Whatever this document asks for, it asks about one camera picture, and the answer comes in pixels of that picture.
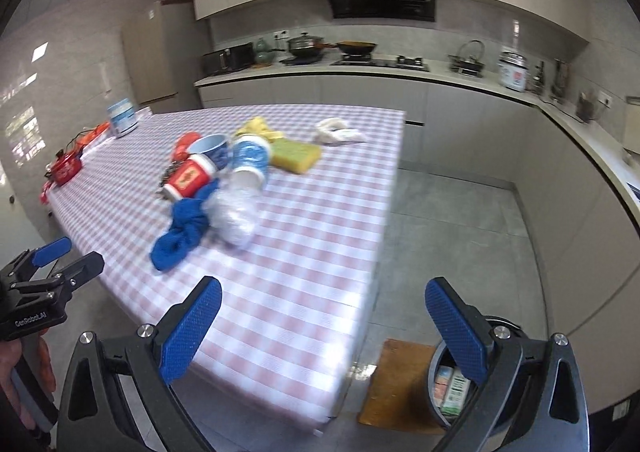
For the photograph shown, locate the person's left hand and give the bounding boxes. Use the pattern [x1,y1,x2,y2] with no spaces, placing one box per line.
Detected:
[0,327,57,439]

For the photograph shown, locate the clear plastic bag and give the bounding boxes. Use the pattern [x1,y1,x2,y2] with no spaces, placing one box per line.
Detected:
[207,176,263,250]

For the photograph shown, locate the grey cutting board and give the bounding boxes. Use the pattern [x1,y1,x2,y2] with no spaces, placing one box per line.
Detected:
[622,97,640,153]

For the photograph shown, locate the dark utensil holder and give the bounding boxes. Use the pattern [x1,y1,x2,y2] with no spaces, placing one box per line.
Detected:
[575,89,603,123]

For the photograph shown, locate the black gas stove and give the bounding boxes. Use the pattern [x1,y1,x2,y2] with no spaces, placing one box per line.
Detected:
[330,56,431,70]

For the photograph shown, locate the white cloth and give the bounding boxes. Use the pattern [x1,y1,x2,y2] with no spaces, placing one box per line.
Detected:
[315,117,366,145]

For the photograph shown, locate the white tub with blue label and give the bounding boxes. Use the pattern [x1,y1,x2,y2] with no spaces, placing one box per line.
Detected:
[106,98,140,138]

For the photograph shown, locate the orange bag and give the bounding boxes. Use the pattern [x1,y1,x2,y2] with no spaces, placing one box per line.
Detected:
[75,122,111,145]

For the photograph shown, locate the dark seed shell pile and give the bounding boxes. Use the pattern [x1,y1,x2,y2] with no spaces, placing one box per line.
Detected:
[155,159,183,200]

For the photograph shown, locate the black induction cooker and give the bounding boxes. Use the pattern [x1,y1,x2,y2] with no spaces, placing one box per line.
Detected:
[279,54,326,67]

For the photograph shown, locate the grey base cabinets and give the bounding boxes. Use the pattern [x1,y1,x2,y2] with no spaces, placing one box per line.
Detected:
[195,74,640,413]

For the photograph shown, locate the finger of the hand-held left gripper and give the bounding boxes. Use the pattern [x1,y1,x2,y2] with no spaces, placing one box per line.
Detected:
[10,252,105,304]
[0,236,72,284]

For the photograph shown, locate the wooden floor board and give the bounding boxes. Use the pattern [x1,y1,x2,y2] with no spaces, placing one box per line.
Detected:
[356,338,446,435]

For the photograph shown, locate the blue cloth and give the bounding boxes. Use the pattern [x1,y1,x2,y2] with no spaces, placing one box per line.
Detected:
[150,179,221,274]

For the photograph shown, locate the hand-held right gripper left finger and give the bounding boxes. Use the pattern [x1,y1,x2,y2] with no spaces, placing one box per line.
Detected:
[57,276,223,452]

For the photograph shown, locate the dark round trash bin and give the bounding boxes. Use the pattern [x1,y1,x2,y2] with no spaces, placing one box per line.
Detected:
[425,314,531,435]

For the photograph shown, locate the blue and white paper cup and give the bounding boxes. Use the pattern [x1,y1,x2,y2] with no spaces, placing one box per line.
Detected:
[230,133,273,188]

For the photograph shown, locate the black wok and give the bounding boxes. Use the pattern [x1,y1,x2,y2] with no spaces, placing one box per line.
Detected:
[335,40,378,58]

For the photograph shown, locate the green and white carton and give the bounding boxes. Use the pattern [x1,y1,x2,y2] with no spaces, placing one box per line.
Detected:
[442,372,472,416]

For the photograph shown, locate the red paper cup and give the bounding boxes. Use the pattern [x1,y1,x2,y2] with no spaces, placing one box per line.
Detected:
[162,153,218,203]

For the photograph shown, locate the yellow-green sponge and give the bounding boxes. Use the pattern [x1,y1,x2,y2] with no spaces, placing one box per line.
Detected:
[270,138,323,175]

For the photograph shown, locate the black microwave oven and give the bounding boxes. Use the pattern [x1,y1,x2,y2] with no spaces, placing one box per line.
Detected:
[201,42,254,75]

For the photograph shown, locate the orange-red wrapper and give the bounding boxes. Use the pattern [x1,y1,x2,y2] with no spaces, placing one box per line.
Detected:
[172,131,203,163]

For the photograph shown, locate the yellow cloth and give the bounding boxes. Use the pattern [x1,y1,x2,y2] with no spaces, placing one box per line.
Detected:
[235,116,286,143]

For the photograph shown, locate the orange packet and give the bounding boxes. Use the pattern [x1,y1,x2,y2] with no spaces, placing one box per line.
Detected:
[434,367,453,405]

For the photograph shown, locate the dark pot with lid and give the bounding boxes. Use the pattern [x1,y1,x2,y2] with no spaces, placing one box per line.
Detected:
[287,31,326,59]

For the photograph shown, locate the beige refrigerator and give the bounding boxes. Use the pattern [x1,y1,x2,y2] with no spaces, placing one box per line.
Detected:
[121,0,201,115]

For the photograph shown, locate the blue paper bowl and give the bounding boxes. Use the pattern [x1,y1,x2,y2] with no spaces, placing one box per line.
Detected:
[187,133,232,170]

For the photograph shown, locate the teal ceramic vase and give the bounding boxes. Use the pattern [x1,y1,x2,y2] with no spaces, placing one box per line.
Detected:
[254,38,275,67]

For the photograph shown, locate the white rice cooker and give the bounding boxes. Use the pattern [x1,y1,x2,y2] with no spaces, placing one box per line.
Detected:
[497,46,532,92]

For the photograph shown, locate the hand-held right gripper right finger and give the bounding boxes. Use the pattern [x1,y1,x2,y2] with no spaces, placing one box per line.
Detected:
[424,276,593,452]

